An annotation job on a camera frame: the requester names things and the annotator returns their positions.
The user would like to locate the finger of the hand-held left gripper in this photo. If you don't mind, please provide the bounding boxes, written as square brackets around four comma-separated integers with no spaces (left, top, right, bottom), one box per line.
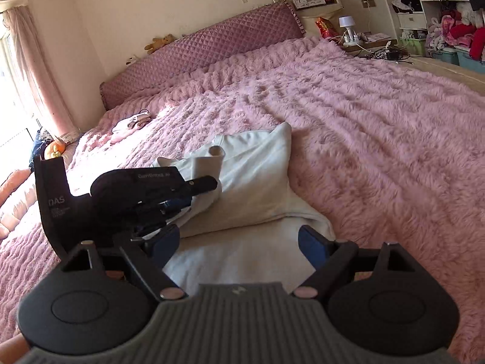
[183,175,219,198]
[132,196,196,239]

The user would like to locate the small pink white garment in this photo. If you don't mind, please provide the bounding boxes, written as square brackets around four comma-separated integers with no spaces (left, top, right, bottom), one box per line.
[111,110,152,137]

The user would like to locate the brown teddy bear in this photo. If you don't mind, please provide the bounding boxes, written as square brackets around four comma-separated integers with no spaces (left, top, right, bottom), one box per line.
[144,34,176,54]

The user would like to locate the pink fluffy blanket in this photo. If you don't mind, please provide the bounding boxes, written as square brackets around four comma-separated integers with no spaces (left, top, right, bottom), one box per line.
[0,36,485,364]

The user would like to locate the wooden nightstand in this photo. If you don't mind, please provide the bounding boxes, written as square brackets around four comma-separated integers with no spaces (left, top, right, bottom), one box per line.
[341,39,398,52]

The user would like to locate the teal storage bin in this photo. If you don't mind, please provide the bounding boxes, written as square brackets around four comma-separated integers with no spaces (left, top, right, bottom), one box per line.
[432,47,461,64]
[457,47,485,72]

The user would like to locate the orange plush toy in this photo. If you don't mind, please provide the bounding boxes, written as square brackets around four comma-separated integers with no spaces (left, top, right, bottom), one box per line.
[45,140,66,159]

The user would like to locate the white storage shelf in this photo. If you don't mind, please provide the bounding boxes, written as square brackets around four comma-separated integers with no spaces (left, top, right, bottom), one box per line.
[384,0,485,52]

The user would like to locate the black tangled cables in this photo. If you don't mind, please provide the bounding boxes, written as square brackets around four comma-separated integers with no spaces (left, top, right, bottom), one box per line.
[366,45,414,62]

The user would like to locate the green storage bin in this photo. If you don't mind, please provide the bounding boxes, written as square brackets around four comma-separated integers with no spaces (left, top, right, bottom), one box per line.
[402,29,433,56]

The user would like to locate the red snack bag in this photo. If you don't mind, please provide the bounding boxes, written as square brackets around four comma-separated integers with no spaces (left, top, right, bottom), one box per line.
[315,18,342,39]

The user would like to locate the white table lamp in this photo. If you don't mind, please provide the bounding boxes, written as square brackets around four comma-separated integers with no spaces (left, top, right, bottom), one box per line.
[338,16,357,43]

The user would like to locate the dark blue cloth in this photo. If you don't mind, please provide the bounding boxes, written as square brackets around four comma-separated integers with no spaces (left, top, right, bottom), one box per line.
[29,129,50,167]

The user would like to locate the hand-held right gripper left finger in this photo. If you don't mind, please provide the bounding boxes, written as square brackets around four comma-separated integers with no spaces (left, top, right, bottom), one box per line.
[61,224,187,301]

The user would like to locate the pink quilted headboard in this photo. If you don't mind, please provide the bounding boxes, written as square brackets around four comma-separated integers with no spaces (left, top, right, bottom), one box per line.
[99,1,306,111]

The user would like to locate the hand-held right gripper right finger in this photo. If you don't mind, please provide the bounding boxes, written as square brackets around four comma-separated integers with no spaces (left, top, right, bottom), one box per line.
[291,225,417,299]

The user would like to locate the peach plush cushion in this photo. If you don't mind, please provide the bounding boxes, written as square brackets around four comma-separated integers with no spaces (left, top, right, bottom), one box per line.
[0,169,33,238]

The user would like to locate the white printed sweatshirt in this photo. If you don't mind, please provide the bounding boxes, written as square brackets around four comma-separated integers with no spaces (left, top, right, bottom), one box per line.
[152,122,336,296]

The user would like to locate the pink curtain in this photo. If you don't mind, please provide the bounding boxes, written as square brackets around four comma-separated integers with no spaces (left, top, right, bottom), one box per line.
[0,5,82,137]

